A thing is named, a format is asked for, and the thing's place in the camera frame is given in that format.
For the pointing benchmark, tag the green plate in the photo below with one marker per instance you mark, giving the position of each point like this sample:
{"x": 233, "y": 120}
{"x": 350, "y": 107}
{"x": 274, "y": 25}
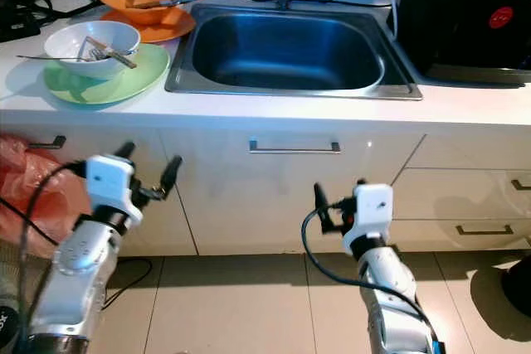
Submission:
{"x": 145, "y": 80}

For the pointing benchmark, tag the metal fork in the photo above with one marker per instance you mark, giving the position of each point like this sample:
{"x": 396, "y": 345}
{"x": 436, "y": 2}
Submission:
{"x": 97, "y": 55}

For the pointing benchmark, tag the white bowl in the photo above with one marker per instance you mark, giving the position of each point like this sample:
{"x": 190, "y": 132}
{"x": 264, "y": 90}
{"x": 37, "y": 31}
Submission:
{"x": 70, "y": 43}

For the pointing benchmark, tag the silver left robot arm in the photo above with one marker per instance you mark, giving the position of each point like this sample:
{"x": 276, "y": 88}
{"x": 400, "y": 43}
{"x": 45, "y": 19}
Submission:
{"x": 75, "y": 263}

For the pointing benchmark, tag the red plastic bag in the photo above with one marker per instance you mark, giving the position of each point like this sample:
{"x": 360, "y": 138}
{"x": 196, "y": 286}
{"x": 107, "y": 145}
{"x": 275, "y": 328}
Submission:
{"x": 41, "y": 196}

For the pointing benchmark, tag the orange plate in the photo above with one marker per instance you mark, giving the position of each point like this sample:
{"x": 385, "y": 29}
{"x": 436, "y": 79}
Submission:
{"x": 170, "y": 32}

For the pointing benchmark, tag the stainless steel sink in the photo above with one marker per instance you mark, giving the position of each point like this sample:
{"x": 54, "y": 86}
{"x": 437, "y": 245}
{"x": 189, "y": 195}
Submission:
{"x": 286, "y": 55}

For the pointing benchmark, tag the black round floor base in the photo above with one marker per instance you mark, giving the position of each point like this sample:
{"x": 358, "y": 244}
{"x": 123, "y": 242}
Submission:
{"x": 516, "y": 292}

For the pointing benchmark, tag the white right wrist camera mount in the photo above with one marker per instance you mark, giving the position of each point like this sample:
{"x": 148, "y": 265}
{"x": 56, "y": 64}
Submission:
{"x": 373, "y": 207}

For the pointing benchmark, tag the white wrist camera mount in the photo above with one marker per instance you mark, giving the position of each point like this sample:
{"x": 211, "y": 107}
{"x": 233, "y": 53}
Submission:
{"x": 112, "y": 181}
{"x": 373, "y": 207}

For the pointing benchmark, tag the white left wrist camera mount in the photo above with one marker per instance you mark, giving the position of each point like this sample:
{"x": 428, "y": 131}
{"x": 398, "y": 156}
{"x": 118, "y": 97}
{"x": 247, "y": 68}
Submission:
{"x": 112, "y": 181}

